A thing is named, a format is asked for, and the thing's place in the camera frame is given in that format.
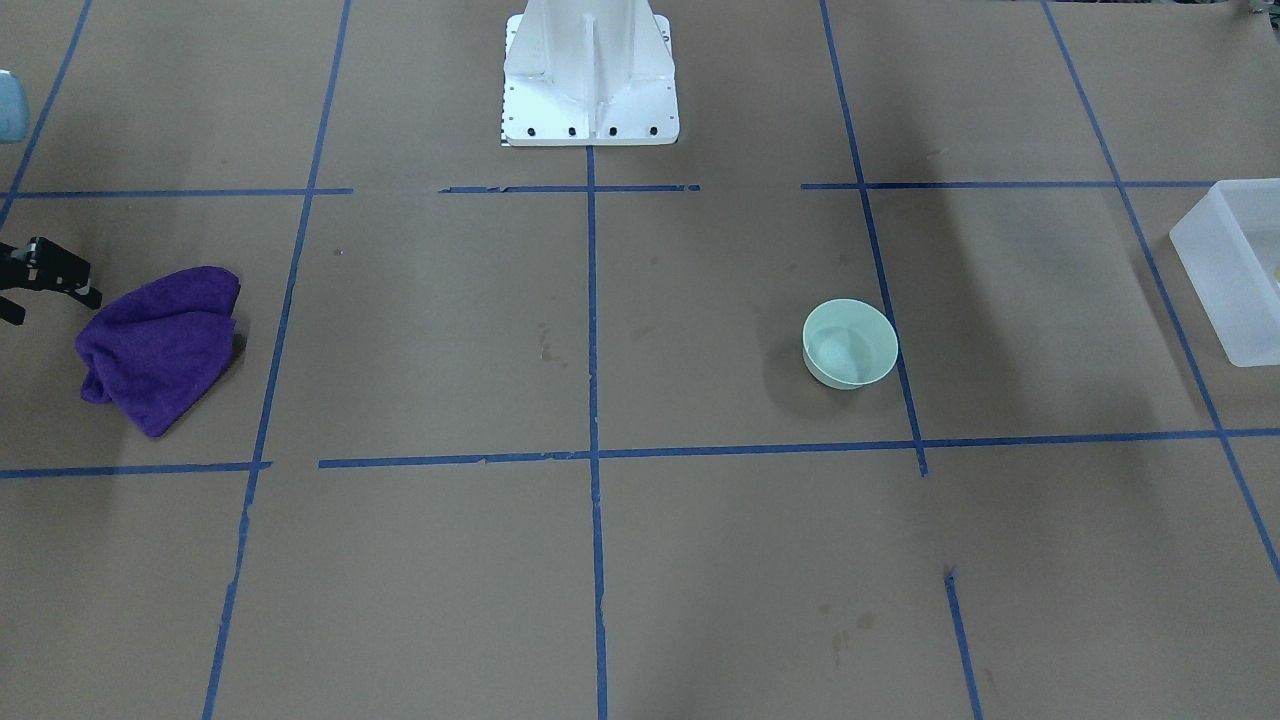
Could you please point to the mint green bowl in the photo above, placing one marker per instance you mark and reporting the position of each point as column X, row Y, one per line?
column 848, row 344

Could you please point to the purple cloth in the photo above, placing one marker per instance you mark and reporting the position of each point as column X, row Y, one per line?
column 156, row 351

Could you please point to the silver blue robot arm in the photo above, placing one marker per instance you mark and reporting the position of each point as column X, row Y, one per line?
column 14, row 109

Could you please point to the clear plastic storage box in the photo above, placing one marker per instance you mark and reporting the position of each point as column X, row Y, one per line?
column 1229, row 246

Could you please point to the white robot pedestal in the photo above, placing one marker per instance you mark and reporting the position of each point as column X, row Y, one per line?
column 589, row 73

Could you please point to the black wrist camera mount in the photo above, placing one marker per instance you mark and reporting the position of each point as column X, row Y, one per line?
column 42, row 265

